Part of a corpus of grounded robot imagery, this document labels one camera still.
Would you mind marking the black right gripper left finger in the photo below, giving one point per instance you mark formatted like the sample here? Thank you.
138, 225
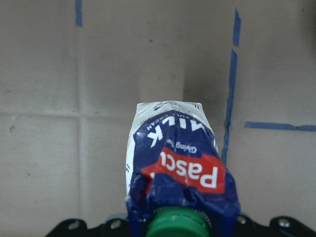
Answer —
115, 227

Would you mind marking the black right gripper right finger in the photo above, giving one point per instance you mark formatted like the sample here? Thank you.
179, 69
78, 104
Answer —
281, 226

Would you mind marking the blue white milk carton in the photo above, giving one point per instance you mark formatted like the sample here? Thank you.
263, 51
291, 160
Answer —
176, 183

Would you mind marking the brown paper table cover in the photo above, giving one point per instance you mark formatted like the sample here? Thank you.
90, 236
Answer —
72, 73

